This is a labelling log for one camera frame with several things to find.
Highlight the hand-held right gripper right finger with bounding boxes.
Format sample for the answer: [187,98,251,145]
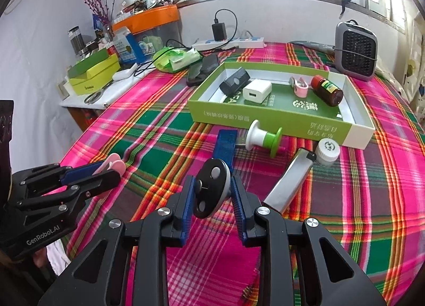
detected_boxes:
[230,175,387,306]

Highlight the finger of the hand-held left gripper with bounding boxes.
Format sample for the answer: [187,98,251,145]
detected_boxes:
[16,170,121,221]
[11,161,107,194]

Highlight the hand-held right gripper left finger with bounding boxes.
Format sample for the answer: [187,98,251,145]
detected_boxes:
[38,175,196,306]

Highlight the black round remote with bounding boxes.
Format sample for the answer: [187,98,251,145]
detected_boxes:
[193,158,232,219]

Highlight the large pink plastic clip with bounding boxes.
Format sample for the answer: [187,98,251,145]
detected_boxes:
[93,152,126,198]

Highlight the silver lighter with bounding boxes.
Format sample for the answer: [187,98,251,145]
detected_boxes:
[262,148,317,214]

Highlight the blue USB flash drive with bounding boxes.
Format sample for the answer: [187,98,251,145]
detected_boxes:
[212,129,248,171]

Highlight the green white plastic spool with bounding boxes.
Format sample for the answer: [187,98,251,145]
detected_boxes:
[245,119,283,158]

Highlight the green cardboard box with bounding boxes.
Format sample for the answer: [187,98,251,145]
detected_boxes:
[188,62,376,150]

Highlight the white round bottle cap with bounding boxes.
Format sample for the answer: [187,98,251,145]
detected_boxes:
[315,138,341,166]

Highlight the white USB charger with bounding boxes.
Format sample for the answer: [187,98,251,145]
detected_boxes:
[242,79,272,105]

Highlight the black bike light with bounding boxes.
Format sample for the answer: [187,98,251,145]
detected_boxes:
[219,67,250,96]

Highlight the small pink plastic clip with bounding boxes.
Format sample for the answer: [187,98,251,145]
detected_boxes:
[288,76,308,98]

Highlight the brown bottle with red cap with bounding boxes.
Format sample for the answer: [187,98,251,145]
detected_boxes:
[310,74,344,107]

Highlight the person's left hand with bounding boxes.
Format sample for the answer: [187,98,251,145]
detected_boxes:
[33,248,49,268]

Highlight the scissors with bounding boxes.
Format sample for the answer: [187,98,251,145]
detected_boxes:
[84,90,104,104]

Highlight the plaid blanket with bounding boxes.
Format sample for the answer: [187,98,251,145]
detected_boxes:
[60,40,425,306]

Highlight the yellow cardboard box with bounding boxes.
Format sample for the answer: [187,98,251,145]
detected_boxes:
[65,54,121,96]

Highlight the white plastic case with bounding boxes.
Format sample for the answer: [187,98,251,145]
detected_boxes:
[113,63,138,81]

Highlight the green cardboard tray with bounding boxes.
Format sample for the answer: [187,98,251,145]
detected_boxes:
[68,48,112,79]

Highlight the black smartphone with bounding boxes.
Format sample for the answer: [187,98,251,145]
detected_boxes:
[186,63,208,87]
[199,54,220,74]

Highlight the black steel thermos flask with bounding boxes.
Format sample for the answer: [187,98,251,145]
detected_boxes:
[68,25,87,58]

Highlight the blue white carton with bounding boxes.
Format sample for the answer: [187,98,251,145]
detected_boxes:
[113,27,147,64]

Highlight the green wipes packet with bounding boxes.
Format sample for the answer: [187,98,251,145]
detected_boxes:
[152,46,204,72]

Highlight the orange lidded storage bin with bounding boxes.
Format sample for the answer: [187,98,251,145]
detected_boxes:
[111,5,181,57]

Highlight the white power strip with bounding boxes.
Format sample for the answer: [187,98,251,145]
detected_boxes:
[192,36,265,51]

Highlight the black power adapter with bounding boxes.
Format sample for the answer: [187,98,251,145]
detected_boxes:
[212,22,227,41]

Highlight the grey fan heater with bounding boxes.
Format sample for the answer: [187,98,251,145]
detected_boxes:
[334,20,378,81]

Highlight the black charging cable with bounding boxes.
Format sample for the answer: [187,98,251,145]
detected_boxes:
[134,39,186,76]

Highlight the black adapter cable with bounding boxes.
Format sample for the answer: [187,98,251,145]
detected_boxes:
[214,9,238,43]

